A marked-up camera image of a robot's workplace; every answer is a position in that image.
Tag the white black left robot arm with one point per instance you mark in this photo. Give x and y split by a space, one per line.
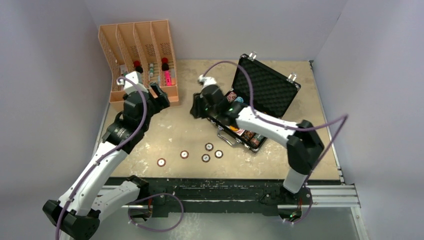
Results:
78 213

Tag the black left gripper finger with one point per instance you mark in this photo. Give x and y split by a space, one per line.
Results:
161 96
153 88

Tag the black aluminium poker case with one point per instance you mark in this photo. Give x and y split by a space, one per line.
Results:
273 93

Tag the black metal base rail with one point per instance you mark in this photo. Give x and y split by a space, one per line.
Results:
226 196

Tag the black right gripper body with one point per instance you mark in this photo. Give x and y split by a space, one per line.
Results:
212 112

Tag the pink highlighter marker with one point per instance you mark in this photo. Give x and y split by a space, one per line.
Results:
168 78

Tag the red white poker chip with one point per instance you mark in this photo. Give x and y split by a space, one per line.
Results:
161 162
184 154

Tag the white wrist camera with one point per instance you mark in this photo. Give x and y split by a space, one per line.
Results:
131 82
206 81

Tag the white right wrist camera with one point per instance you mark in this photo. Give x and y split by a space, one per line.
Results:
206 81

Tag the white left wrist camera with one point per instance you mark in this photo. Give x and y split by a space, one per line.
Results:
131 82

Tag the peach plastic desk organizer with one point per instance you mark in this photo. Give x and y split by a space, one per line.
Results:
147 42

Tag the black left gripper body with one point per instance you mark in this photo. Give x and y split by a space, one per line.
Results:
155 106

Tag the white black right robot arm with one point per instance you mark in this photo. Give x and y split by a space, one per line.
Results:
301 141

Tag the red black marker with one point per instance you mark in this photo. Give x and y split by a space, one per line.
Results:
138 67
165 64

